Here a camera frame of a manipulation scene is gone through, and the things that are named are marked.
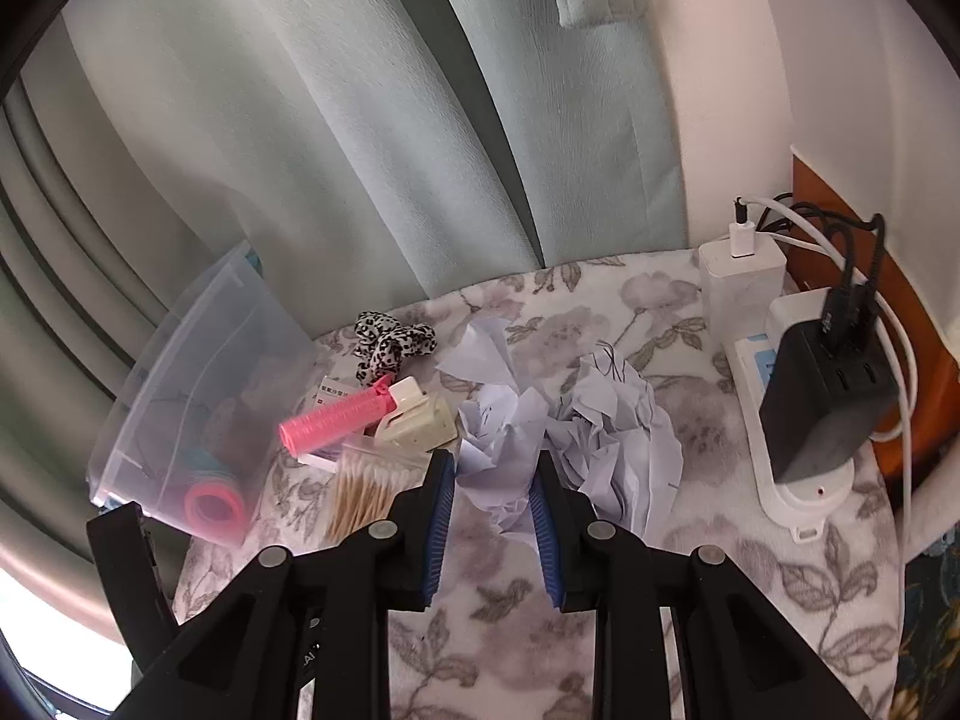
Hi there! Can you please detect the leopard print scrunchie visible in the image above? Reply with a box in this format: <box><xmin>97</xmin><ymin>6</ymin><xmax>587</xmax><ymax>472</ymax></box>
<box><xmin>354</xmin><ymin>310</ymin><xmax>440</xmax><ymax>387</ymax></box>

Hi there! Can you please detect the black cable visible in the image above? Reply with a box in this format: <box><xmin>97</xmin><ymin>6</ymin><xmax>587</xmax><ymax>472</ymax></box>
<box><xmin>757</xmin><ymin>201</ymin><xmax>890</xmax><ymax>316</ymax></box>

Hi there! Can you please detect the white power strip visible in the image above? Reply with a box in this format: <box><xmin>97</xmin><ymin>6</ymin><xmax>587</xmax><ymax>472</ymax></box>
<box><xmin>721</xmin><ymin>289</ymin><xmax>856</xmax><ymax>545</ymax></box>

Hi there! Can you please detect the pale green curtain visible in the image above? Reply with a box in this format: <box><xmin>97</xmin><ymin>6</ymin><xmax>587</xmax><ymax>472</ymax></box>
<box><xmin>0</xmin><ymin>0</ymin><xmax>691</xmax><ymax>541</ymax></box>

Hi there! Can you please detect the clear plastic storage box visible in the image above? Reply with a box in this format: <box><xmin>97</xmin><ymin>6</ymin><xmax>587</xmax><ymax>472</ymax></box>
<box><xmin>85</xmin><ymin>240</ymin><xmax>316</xmax><ymax>548</ymax></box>

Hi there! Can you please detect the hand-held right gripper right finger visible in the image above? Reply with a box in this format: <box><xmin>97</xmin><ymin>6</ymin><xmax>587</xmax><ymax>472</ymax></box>
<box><xmin>527</xmin><ymin>451</ymin><xmax>871</xmax><ymax>720</ymax></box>

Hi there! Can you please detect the cream plastic clip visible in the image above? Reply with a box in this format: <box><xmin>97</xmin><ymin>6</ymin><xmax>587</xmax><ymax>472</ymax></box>
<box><xmin>373</xmin><ymin>377</ymin><xmax>460</xmax><ymax>455</ymax></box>

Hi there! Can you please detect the clear cotton swab box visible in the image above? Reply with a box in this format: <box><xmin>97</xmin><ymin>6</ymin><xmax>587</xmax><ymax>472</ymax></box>
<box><xmin>324</xmin><ymin>441</ymin><xmax>440</xmax><ymax>545</ymax></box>

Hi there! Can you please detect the white paper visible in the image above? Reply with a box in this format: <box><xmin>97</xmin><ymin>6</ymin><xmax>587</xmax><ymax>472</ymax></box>
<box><xmin>436</xmin><ymin>317</ymin><xmax>560</xmax><ymax>537</ymax></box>
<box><xmin>547</xmin><ymin>341</ymin><xmax>685</xmax><ymax>545</ymax></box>

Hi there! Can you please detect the white charger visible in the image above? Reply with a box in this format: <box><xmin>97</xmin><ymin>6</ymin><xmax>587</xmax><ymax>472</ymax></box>
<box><xmin>699</xmin><ymin>238</ymin><xmax>788</xmax><ymax>342</ymax></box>

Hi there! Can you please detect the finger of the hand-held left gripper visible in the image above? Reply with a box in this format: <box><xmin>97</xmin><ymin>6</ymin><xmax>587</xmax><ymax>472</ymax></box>
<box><xmin>85</xmin><ymin>501</ymin><xmax>181</xmax><ymax>665</ymax></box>

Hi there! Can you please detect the dark floral fabric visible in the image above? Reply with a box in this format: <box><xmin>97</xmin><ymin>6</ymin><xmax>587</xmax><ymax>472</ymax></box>
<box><xmin>892</xmin><ymin>532</ymin><xmax>960</xmax><ymax>720</ymax></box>

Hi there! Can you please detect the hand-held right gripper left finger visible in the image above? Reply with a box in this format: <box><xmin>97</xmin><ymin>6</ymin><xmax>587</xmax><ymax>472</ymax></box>
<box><xmin>112</xmin><ymin>450</ymin><xmax>458</xmax><ymax>720</ymax></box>

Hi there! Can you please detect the pink hair roller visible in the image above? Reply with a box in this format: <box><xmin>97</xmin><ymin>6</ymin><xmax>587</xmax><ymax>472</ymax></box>
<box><xmin>279</xmin><ymin>381</ymin><xmax>395</xmax><ymax>457</ymax></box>

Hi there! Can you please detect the black charger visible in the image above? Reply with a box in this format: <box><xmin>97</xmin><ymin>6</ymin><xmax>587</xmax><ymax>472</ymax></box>
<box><xmin>759</xmin><ymin>285</ymin><xmax>901</xmax><ymax>485</ymax></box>

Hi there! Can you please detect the small white blue box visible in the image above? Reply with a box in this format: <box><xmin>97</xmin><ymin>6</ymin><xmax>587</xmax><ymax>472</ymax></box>
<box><xmin>296</xmin><ymin>373</ymin><xmax>376</xmax><ymax>473</ymax></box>

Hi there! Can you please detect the floral fleece blanket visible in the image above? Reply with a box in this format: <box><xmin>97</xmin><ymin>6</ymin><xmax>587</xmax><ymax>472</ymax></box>
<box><xmin>169</xmin><ymin>247</ymin><xmax>912</xmax><ymax>720</ymax></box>

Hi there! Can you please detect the brown wooden board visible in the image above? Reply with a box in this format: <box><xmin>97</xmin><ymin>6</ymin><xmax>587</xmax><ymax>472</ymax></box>
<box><xmin>790</xmin><ymin>152</ymin><xmax>946</xmax><ymax>481</ymax></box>

